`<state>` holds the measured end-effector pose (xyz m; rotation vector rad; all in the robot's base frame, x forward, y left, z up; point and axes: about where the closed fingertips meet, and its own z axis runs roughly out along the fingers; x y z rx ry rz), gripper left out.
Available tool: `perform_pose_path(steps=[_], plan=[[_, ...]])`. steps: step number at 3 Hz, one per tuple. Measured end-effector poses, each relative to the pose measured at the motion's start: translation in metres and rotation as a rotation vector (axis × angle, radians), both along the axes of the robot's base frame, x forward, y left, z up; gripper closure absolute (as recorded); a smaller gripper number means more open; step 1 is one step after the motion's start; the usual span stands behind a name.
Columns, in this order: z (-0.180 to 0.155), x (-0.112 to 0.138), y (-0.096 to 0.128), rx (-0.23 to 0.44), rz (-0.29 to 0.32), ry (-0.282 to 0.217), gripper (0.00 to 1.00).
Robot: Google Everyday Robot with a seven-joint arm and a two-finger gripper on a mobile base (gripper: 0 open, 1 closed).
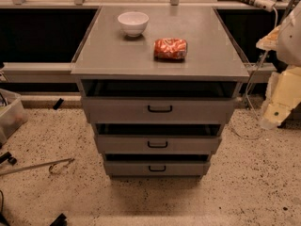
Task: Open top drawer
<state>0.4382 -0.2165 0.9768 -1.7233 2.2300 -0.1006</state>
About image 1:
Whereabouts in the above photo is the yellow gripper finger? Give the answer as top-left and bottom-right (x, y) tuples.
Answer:
(260, 66), (301, 130)

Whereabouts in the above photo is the grey top drawer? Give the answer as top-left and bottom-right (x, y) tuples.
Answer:
(81, 97), (234, 124)

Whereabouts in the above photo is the grey drawer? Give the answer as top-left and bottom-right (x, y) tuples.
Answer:
(95, 135), (221, 154)
(81, 97), (234, 124)
(104, 161), (211, 177)

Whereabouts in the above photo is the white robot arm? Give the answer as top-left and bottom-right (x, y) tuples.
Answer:
(256, 2), (301, 129)

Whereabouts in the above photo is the grey drawer cabinet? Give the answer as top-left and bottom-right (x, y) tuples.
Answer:
(71, 5), (248, 177)

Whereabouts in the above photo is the grey middle drawer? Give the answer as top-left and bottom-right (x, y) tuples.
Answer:
(95, 135), (221, 154)

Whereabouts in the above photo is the grey bottom drawer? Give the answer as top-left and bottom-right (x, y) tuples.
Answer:
(104, 161), (211, 177)

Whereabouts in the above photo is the crushed orange soda can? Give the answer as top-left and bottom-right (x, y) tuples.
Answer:
(153, 38), (187, 59)

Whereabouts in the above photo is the white ceramic bowl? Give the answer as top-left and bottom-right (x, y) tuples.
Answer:
(118, 11), (149, 37)

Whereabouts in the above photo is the metal rod on floor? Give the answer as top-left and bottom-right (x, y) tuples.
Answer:
(0, 158), (74, 177)

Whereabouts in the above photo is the black block on floor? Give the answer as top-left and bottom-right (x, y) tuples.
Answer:
(53, 98), (64, 110)

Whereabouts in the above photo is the black object bottom edge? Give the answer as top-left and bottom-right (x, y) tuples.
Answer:
(50, 214), (67, 226)

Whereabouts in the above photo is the clear plastic storage bin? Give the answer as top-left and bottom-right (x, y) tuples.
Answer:
(0, 89), (27, 145)

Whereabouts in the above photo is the black clip on floor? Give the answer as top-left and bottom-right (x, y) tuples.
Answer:
(0, 152), (17, 165)

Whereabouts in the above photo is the white cable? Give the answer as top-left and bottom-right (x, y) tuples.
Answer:
(229, 7), (279, 141)

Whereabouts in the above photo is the grey side rail beam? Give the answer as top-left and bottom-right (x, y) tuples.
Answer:
(1, 62), (74, 83)

